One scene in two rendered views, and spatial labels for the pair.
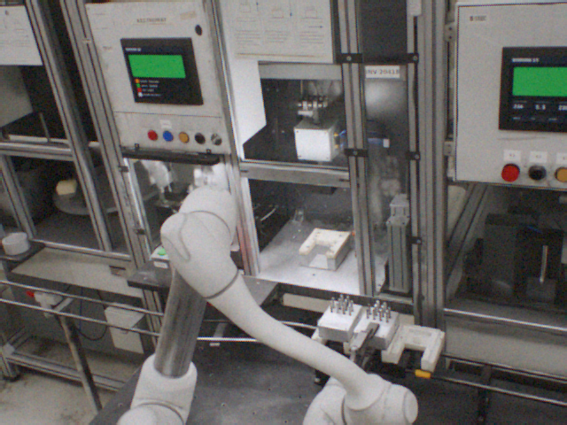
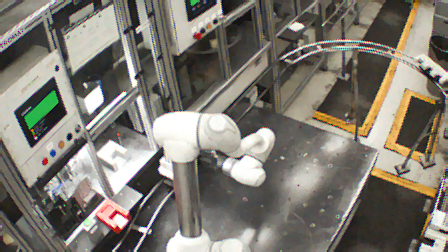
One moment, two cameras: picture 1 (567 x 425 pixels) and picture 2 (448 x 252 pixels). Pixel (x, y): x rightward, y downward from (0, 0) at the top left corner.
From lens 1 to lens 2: 1.74 m
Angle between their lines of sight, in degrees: 64
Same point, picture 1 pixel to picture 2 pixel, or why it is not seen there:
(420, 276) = not seen: hidden behind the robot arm
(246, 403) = not seen: hidden behind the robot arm
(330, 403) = (250, 163)
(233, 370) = (156, 238)
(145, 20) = (26, 87)
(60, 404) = not seen: outside the picture
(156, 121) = (44, 150)
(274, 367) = (162, 219)
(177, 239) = (229, 124)
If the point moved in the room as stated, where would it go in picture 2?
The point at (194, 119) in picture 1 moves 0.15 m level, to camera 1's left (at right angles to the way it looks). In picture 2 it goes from (63, 127) to (52, 151)
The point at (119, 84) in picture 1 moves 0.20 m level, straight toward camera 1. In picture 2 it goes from (18, 146) to (53, 138)
